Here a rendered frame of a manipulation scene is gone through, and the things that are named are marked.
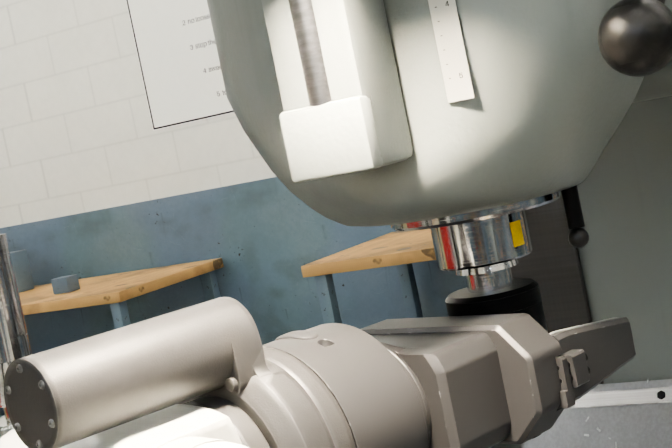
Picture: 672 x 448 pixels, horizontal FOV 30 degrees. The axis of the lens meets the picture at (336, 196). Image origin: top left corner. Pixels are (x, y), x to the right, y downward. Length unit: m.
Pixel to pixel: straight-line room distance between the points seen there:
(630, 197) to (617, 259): 0.05
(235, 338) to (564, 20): 0.19
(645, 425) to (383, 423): 0.52
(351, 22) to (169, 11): 5.47
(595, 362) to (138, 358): 0.23
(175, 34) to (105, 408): 5.52
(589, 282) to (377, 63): 0.52
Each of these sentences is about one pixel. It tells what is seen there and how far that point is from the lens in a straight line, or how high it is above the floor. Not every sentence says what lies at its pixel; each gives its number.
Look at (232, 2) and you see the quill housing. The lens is 0.58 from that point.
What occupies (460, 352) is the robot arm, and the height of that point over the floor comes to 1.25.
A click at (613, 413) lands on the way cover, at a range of 1.02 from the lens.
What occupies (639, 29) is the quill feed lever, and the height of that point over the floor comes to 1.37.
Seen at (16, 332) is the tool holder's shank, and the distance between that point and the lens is 0.78.
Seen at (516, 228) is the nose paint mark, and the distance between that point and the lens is 0.61.
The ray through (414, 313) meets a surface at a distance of 5.31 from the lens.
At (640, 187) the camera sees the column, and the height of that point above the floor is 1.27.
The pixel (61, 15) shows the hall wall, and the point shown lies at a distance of 6.39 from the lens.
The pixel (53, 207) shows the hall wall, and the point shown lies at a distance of 6.55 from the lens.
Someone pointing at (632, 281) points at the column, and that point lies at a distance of 1.00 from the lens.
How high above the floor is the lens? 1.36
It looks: 3 degrees down
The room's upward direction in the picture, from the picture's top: 12 degrees counter-clockwise
